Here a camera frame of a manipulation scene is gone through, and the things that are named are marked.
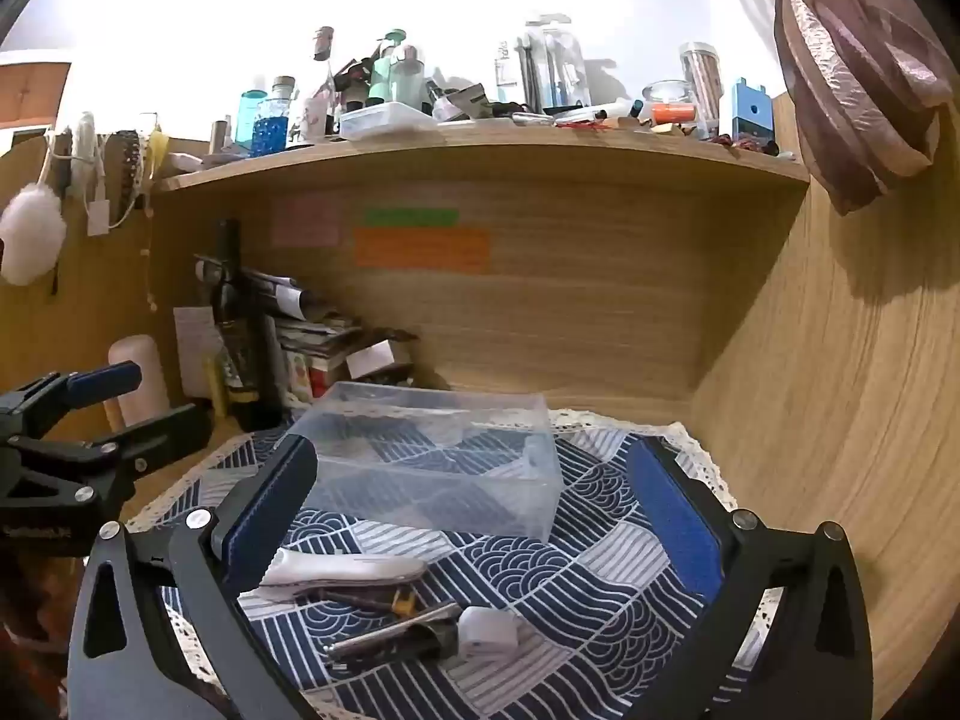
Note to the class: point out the dark lace ribbon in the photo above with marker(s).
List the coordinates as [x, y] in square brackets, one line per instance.
[127, 165]

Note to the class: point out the black metal clip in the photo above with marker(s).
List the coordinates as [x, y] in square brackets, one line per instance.
[397, 641]

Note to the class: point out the orange sticky note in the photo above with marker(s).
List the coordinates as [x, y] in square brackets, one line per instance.
[421, 250]

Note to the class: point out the pink curtain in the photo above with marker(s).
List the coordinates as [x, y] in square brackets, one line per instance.
[855, 90]

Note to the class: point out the white handwritten note paper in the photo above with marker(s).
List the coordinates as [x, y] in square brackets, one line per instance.
[196, 345]

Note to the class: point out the yellow stick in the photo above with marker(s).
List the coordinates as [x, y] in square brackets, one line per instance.
[216, 386]

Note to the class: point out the silver folding pocket knife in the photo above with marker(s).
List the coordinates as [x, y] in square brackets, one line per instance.
[345, 570]

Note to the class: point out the small white paper card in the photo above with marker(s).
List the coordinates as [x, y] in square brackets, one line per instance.
[371, 358]

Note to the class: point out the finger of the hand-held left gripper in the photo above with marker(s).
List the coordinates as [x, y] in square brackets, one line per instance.
[101, 382]
[161, 431]

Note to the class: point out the small clear bottle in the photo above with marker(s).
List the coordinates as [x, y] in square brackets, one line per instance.
[506, 75]

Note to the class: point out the white charger adapter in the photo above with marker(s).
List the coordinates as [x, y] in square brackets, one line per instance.
[487, 630]

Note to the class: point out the glass bottle with blue liquid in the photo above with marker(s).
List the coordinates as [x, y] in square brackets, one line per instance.
[274, 127]

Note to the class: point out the teal plastic bottle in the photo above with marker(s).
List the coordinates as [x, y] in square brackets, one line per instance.
[251, 124]

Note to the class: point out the rolled magazine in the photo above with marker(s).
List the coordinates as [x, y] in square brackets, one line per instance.
[277, 292]

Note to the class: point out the dark wine bottle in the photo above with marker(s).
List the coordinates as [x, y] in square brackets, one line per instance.
[244, 360]

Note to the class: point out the green sticky note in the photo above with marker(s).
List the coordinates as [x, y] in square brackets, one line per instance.
[411, 217]

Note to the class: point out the wooden shelf board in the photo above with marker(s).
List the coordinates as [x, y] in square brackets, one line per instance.
[487, 154]

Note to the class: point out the green pump bottle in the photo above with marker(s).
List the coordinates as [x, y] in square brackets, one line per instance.
[390, 75]

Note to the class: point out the clear tube of sticks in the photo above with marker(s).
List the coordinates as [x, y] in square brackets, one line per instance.
[701, 82]

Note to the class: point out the clear lidded container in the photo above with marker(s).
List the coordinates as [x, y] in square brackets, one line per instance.
[386, 121]

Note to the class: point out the blue white patterned tablecloth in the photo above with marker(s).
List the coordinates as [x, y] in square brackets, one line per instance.
[562, 600]

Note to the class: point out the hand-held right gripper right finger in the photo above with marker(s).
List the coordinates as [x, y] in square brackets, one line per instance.
[675, 517]

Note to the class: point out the yellow ribbon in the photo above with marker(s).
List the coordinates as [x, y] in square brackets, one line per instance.
[157, 154]

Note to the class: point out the white fluffy pompom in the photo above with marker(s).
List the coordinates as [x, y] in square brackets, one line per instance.
[30, 232]

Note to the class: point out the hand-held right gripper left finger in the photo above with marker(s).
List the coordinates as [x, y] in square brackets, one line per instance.
[259, 517]

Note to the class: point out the pink sticky note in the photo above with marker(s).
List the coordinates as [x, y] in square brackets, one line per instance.
[306, 221]

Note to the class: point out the stack of books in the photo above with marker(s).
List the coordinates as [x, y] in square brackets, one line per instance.
[315, 352]

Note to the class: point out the beige cylinder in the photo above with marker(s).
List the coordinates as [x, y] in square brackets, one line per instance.
[139, 382]

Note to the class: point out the clear blister pack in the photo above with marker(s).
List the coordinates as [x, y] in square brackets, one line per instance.
[559, 67]

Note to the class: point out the clear plastic storage box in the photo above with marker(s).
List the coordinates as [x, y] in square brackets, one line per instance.
[420, 465]

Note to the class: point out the blue plastic block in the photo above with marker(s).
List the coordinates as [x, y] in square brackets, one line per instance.
[752, 112]

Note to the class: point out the glass jar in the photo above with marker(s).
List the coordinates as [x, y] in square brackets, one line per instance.
[667, 94]

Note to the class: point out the clear bottle with illustrated label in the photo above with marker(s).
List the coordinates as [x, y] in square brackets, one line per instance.
[321, 109]

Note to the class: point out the brown cylinder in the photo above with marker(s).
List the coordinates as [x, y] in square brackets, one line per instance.
[222, 135]

